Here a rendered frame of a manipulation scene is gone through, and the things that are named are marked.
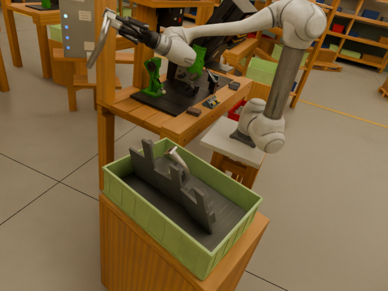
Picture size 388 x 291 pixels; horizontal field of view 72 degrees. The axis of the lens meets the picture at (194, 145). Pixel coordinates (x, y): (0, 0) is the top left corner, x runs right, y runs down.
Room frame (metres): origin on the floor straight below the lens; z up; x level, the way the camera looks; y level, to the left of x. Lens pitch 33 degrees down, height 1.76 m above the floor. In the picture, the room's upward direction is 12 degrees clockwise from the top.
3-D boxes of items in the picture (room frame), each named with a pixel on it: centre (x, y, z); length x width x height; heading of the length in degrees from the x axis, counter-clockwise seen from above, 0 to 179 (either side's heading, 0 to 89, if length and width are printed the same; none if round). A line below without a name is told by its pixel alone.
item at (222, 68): (2.26, 0.02, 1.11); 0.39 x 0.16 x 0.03; 68
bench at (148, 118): (2.22, 0.14, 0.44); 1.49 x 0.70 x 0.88; 158
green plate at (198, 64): (2.13, 0.11, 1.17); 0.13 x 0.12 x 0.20; 158
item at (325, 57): (8.37, -3.08, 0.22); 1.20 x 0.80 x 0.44; 114
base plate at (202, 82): (2.22, 0.14, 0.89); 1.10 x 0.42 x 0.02; 158
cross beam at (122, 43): (2.36, 0.48, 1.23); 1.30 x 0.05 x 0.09; 158
